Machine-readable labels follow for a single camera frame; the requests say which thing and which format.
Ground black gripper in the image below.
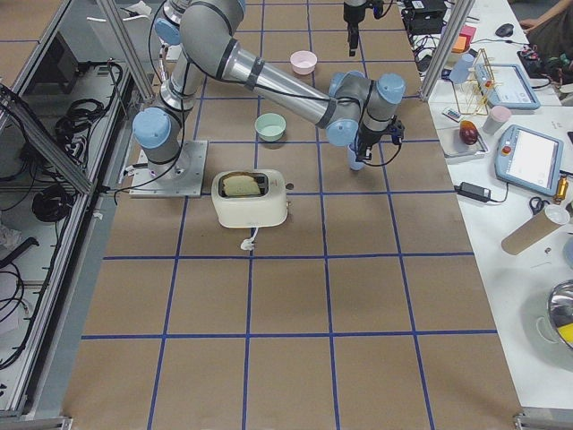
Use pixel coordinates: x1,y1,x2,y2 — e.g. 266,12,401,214
355,120,405,162
343,3,384,56

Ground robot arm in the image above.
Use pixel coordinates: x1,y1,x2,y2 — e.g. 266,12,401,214
343,0,394,57
133,1,406,177

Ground pink bowl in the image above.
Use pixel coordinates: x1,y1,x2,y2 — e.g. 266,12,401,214
289,50,318,75

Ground white kitchen scale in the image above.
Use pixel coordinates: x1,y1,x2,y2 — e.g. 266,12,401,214
438,121,490,161

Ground small remote control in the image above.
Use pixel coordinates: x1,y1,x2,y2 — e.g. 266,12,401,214
442,107,463,123

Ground green bowl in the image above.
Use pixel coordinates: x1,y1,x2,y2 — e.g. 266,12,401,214
254,113,287,142

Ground red yellow mango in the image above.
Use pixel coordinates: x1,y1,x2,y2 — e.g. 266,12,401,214
458,120,479,145

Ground orange sticky notes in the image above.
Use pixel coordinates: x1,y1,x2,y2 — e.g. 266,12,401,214
451,25,476,54

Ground black power adapter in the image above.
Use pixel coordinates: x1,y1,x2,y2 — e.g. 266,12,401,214
454,182,491,202

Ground light blue cup on rack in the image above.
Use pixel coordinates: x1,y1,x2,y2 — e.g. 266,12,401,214
449,54,474,84

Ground toast slice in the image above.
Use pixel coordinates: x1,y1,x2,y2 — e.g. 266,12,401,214
223,175,261,197

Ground cream white toaster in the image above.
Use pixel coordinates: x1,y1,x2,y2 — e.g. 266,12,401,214
211,169,288,228

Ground grey pink cup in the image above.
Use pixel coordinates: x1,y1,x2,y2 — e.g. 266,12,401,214
482,106,512,135

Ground white toaster plug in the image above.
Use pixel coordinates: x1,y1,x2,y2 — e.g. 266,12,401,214
240,228,259,252

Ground black computer mouse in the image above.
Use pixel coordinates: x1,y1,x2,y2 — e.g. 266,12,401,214
495,23,514,38

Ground teach pendant upper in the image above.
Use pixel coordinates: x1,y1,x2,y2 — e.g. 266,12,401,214
474,64,541,110

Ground teach pendant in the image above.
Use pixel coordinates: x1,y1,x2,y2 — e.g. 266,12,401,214
474,64,541,110
494,125,564,195

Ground teach pendant lower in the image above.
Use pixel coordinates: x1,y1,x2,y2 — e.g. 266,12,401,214
494,125,564,195

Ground cardboard tube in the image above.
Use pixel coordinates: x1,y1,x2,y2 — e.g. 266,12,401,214
500,204,570,255

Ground metal mixing bowl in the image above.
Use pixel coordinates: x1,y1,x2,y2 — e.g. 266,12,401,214
547,279,572,350

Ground aluminium frame post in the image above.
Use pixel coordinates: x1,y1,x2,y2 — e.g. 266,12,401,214
419,0,475,102

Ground gold wire rack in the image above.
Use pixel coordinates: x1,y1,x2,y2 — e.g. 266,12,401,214
453,47,498,116

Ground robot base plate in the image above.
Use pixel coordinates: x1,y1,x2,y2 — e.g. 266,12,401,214
128,141,209,198

